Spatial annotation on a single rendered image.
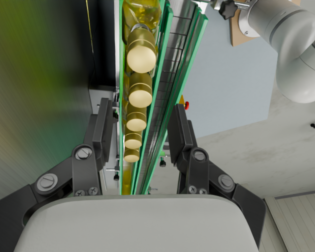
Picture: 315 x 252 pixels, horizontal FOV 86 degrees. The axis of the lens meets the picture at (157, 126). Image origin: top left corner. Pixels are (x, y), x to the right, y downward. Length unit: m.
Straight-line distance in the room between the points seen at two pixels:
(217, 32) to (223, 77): 0.25
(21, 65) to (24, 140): 0.08
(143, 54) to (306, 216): 7.61
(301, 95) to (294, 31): 0.19
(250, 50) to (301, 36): 0.35
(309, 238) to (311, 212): 0.77
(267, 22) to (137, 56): 0.60
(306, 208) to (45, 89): 7.71
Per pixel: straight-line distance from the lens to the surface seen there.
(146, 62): 0.21
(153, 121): 0.71
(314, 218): 7.74
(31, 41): 0.24
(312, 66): 0.59
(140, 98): 0.24
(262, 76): 1.13
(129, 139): 0.32
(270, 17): 0.75
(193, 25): 0.47
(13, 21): 0.22
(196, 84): 1.00
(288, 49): 0.66
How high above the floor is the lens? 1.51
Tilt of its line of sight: 39 degrees down
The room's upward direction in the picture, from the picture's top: 175 degrees clockwise
